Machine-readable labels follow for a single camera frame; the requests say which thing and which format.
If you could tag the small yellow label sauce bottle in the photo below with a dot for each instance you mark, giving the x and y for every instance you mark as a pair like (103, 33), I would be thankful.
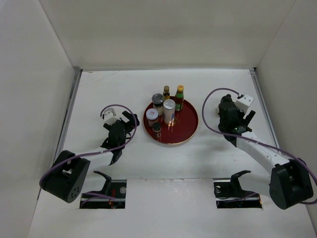
(166, 93)

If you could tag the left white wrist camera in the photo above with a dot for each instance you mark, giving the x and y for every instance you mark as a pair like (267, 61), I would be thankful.
(109, 116)

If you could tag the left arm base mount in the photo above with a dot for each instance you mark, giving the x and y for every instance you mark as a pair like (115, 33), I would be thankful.
(100, 191)

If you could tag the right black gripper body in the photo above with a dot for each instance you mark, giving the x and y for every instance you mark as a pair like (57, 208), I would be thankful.
(240, 115)

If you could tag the white bottle black cap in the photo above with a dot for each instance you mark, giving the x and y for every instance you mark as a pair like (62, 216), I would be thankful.
(226, 98)

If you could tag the silver lid tall canister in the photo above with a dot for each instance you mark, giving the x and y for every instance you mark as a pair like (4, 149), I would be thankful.
(168, 111)

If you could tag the salt grinder black cap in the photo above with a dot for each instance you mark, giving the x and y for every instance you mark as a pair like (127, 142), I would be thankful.
(157, 100)

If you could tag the jar with white red lid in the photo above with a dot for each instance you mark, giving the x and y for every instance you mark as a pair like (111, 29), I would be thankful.
(152, 116)

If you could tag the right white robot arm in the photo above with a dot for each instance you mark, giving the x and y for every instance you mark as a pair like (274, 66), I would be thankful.
(289, 179)

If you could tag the red round tray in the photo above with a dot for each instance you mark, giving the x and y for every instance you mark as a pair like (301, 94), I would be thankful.
(185, 125)

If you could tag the yellow cap chili sauce bottle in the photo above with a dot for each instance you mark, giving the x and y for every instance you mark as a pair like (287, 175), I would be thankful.
(179, 98)

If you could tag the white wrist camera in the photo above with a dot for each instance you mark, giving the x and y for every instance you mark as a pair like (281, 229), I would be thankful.
(109, 116)
(243, 102)

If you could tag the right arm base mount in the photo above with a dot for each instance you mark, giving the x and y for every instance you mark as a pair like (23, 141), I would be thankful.
(230, 195)

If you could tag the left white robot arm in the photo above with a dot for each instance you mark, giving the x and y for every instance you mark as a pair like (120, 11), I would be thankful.
(66, 178)

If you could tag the small black cap pepper bottle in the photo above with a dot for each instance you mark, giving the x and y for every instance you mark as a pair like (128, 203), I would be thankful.
(157, 129)

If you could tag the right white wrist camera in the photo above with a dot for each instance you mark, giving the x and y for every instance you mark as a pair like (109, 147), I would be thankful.
(243, 102)

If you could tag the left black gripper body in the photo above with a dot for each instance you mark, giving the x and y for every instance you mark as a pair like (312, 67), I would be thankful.
(128, 128)

